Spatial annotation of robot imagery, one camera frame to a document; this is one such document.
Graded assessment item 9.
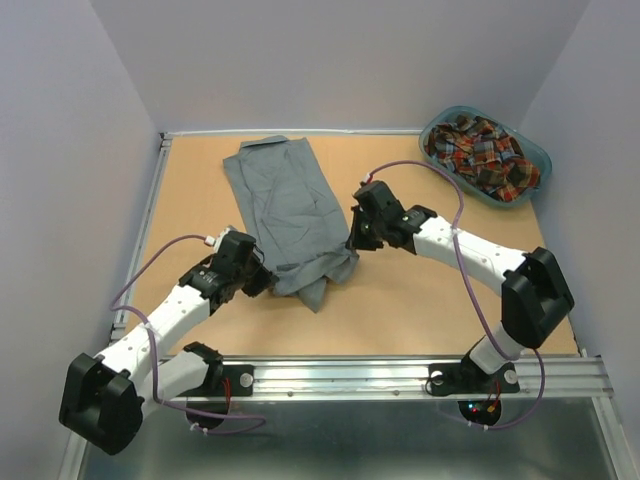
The grey long sleeve shirt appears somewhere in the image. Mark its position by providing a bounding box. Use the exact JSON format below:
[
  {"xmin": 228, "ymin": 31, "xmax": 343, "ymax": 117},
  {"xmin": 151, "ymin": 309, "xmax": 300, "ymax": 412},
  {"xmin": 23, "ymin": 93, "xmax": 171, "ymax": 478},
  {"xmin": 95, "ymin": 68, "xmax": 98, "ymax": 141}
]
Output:
[{"xmin": 223, "ymin": 136, "xmax": 359, "ymax": 313}]

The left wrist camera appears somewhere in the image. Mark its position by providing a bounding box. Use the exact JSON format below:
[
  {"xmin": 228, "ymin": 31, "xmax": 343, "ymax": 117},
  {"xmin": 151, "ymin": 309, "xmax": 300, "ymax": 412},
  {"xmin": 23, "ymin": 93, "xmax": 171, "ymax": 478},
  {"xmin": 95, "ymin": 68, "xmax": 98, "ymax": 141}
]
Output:
[{"xmin": 203, "ymin": 225, "xmax": 237, "ymax": 252}]

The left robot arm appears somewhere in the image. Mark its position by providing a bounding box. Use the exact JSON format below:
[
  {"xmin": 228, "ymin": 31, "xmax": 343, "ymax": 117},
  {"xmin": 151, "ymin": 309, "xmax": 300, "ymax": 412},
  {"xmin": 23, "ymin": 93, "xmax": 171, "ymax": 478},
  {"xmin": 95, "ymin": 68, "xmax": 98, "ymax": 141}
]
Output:
[{"xmin": 58, "ymin": 228, "xmax": 275, "ymax": 455}]

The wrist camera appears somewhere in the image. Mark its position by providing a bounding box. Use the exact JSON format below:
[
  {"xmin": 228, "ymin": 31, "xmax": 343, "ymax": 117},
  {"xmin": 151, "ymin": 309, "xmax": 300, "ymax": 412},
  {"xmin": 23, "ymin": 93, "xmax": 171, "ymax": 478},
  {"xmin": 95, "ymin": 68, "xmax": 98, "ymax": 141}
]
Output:
[
  {"xmin": 203, "ymin": 225, "xmax": 237, "ymax": 252},
  {"xmin": 357, "ymin": 171, "xmax": 375, "ymax": 190}
]

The plaid long sleeve shirt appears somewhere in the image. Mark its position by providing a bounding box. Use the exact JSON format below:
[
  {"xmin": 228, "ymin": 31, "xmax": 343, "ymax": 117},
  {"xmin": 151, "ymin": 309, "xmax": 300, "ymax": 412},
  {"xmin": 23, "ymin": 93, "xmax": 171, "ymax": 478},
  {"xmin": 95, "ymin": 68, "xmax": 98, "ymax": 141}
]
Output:
[{"xmin": 423, "ymin": 114, "xmax": 541, "ymax": 203}]

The aluminium rail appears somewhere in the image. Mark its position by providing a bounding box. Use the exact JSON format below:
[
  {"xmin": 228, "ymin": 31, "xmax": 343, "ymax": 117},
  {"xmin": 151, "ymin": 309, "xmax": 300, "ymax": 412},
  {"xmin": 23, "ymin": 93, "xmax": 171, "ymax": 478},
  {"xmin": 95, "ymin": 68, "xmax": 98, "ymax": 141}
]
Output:
[
  {"xmin": 160, "ymin": 128, "xmax": 422, "ymax": 139},
  {"xmin": 222, "ymin": 355, "xmax": 613, "ymax": 402}
]

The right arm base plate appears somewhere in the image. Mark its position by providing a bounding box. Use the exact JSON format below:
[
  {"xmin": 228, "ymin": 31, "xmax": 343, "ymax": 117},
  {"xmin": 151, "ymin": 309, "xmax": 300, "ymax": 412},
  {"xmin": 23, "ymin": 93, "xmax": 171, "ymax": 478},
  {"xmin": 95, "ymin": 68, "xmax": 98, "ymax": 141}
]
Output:
[{"xmin": 427, "ymin": 358, "xmax": 520, "ymax": 398}]

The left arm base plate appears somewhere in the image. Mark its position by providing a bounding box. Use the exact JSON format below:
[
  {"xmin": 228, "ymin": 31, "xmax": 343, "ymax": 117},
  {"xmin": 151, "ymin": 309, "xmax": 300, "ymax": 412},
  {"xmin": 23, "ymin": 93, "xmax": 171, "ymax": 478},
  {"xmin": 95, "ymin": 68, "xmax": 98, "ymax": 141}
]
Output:
[{"xmin": 183, "ymin": 364, "xmax": 254, "ymax": 397}]

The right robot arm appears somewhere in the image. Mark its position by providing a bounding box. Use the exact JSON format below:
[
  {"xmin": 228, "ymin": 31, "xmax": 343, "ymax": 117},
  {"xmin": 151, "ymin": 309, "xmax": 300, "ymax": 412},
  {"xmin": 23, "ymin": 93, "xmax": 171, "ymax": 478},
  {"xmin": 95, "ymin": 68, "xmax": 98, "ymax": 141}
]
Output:
[{"xmin": 347, "ymin": 180, "xmax": 575, "ymax": 396}]

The aluminium back rail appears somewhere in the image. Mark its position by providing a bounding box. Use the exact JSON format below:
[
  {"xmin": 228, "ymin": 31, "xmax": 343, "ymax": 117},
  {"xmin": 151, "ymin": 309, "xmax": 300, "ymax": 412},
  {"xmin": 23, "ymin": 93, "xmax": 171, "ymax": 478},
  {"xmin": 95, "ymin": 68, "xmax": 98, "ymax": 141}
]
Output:
[{"xmin": 160, "ymin": 128, "xmax": 422, "ymax": 139}]

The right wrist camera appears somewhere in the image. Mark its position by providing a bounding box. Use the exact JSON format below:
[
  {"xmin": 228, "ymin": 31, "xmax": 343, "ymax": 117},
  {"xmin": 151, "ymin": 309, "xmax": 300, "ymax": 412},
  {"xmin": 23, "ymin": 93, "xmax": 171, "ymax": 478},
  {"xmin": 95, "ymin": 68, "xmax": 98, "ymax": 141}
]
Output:
[{"xmin": 357, "ymin": 171, "xmax": 375, "ymax": 190}]

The teal plastic basket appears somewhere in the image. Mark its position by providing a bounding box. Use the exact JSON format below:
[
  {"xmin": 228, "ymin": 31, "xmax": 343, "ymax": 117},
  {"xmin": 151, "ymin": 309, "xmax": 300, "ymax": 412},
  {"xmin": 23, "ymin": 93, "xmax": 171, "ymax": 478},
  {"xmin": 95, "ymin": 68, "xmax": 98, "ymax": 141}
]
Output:
[{"xmin": 419, "ymin": 106, "xmax": 552, "ymax": 209}]

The aluminium front rail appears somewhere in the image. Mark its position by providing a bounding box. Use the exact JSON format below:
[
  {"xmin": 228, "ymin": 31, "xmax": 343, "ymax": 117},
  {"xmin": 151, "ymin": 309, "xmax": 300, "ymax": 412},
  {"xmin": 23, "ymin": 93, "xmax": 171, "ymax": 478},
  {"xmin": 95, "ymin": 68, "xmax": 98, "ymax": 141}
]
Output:
[{"xmin": 222, "ymin": 355, "xmax": 613, "ymax": 402}]

